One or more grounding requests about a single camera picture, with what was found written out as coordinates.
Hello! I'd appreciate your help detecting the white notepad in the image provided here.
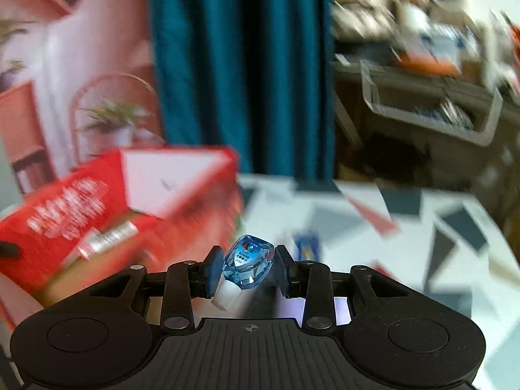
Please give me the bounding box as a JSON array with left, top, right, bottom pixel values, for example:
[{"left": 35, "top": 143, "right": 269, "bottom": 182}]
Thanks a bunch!
[{"left": 244, "top": 292, "right": 354, "bottom": 321}]

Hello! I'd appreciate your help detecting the red cardboard box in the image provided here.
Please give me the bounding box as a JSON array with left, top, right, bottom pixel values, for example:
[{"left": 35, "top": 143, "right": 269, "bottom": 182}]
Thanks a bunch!
[{"left": 0, "top": 146, "right": 244, "bottom": 319}]

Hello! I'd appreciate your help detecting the black bag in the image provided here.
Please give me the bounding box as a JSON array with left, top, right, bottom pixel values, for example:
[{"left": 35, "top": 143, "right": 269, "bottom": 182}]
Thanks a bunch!
[{"left": 357, "top": 134, "right": 431, "bottom": 179}]

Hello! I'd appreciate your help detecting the printed room scene backdrop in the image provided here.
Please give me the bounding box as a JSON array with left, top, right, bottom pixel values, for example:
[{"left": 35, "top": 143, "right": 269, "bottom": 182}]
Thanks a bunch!
[{"left": 0, "top": 0, "right": 167, "bottom": 212}]

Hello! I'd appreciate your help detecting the white wire basket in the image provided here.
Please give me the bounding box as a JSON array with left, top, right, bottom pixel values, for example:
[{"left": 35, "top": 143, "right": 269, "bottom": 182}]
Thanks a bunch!
[{"left": 359, "top": 60, "right": 504, "bottom": 147}]

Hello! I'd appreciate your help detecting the orange bowl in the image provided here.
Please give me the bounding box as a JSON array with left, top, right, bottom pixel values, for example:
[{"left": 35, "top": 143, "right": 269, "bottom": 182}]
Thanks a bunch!
[{"left": 396, "top": 51, "right": 460, "bottom": 74}]

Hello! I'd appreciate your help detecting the grey cluttered desk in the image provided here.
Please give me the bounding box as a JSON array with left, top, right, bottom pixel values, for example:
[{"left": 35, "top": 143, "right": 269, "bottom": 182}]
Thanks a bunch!
[{"left": 331, "top": 55, "right": 520, "bottom": 196}]

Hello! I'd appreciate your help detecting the teal blue curtain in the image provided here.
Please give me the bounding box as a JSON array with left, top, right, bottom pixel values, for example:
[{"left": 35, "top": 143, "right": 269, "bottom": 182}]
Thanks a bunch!
[{"left": 148, "top": 0, "right": 338, "bottom": 179}]

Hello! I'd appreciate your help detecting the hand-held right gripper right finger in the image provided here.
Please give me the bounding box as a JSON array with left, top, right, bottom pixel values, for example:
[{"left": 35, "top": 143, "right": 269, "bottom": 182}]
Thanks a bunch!
[{"left": 274, "top": 245, "right": 411, "bottom": 330}]

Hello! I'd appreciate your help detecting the white marker with red cap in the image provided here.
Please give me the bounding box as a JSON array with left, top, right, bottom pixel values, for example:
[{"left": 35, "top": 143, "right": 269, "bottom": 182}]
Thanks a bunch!
[{"left": 63, "top": 223, "right": 138, "bottom": 269}]

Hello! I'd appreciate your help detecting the small clear blue bottle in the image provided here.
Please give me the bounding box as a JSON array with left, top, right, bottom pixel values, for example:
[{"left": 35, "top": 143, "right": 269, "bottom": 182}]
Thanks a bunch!
[{"left": 210, "top": 235, "right": 275, "bottom": 311}]

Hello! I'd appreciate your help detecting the geometric patterned tablecloth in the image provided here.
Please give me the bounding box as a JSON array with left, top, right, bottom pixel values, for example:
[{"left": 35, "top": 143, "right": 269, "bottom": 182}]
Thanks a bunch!
[{"left": 233, "top": 173, "right": 520, "bottom": 383}]

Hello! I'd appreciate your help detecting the small blue box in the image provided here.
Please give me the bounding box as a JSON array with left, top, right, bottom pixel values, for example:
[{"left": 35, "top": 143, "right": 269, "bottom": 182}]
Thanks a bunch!
[{"left": 294, "top": 231, "right": 321, "bottom": 261}]

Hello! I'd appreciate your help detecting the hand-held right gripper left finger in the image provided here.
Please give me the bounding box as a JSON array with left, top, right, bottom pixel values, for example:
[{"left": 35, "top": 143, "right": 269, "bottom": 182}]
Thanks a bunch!
[{"left": 87, "top": 245, "right": 224, "bottom": 330}]

